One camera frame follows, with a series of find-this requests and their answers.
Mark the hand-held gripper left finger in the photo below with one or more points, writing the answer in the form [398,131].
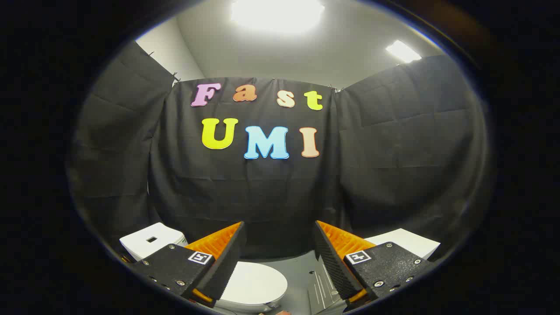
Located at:
[227,258]

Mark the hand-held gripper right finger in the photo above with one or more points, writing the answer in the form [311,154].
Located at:
[334,267]

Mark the black backdrop cloth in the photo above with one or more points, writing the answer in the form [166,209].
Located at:
[262,197]

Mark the small ceiling light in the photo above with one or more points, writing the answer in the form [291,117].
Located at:
[403,51]

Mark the grey cabinet with white top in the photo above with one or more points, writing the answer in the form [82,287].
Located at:
[407,243]

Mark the large ceiling light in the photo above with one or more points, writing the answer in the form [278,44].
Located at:
[278,15]

